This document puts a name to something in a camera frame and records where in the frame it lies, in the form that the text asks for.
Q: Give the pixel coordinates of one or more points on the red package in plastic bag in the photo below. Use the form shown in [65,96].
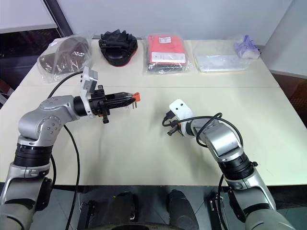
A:
[165,51]

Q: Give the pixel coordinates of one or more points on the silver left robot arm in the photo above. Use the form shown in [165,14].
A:
[45,117]

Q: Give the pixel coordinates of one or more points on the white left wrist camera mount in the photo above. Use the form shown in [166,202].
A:
[89,80]

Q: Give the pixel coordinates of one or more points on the white item in clear bag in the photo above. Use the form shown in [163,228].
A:
[219,58]

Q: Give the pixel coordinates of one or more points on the black window frame post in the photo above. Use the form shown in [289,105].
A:
[60,16]

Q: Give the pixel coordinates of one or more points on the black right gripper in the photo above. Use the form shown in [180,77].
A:
[177,128]

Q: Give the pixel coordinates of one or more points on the brown item in plastic bag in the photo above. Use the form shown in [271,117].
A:
[68,54]

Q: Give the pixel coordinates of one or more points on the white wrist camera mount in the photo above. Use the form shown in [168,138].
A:
[180,109]
[89,80]

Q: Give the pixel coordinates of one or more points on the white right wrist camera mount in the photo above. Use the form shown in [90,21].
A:
[180,109]

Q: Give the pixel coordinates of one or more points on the dark rounded shape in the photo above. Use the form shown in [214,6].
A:
[181,208]

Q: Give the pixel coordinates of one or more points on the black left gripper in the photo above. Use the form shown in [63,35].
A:
[98,101]

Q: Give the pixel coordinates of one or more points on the black crumpled fabric item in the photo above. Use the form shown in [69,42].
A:
[118,49]

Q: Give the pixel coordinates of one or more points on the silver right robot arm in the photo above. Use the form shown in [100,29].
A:
[225,141]

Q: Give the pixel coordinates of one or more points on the silver hex key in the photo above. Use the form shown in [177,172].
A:
[132,105]
[136,105]

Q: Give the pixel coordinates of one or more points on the orange hex key holder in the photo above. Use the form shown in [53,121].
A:
[137,96]

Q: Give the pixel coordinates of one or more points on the purple and white bundle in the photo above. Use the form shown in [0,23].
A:
[247,46]

